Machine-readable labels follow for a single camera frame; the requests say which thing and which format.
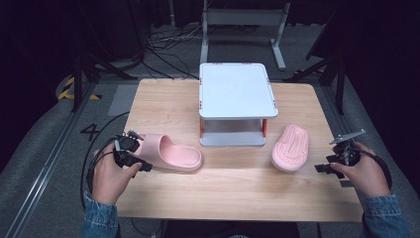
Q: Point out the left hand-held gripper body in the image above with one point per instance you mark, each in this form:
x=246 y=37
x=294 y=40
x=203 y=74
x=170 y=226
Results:
x=127 y=155

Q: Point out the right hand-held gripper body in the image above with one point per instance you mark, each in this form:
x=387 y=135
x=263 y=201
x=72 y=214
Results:
x=346 y=153

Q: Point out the pink slipper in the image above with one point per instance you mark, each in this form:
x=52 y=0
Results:
x=171 y=153
x=291 y=148

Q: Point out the white two-tier shoe rack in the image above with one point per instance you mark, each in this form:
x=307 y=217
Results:
x=236 y=91

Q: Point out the person's right hand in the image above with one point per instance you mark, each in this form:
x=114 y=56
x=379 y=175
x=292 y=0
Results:
x=366 y=175

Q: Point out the person's left hand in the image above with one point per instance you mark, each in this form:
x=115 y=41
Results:
x=110 y=180

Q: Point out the grey tape piece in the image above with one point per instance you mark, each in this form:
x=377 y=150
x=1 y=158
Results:
x=346 y=183

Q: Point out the black metal stand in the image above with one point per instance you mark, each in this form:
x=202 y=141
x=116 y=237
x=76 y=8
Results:
x=330 y=71
x=90 y=69

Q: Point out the yellow black floor tape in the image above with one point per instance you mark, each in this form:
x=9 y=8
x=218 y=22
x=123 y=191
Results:
x=67 y=91

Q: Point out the grey metal stand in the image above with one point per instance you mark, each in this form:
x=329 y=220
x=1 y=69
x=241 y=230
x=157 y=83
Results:
x=244 y=16

